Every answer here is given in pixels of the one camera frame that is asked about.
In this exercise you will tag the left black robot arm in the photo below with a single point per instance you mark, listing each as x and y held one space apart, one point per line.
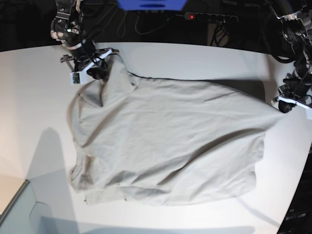
296 29

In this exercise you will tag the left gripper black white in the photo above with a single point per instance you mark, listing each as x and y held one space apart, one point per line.
294 92

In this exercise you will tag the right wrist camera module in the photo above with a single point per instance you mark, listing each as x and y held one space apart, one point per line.
80 77

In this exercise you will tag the blue box at top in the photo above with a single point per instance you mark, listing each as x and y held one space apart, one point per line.
142 5

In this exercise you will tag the black power strip red light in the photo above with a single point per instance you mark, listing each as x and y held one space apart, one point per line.
210 18

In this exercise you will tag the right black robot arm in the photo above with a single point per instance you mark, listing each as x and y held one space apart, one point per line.
67 26

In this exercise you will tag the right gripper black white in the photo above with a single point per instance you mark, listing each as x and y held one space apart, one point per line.
85 56

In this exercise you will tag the grey t-shirt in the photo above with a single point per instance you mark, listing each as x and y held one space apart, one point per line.
165 142

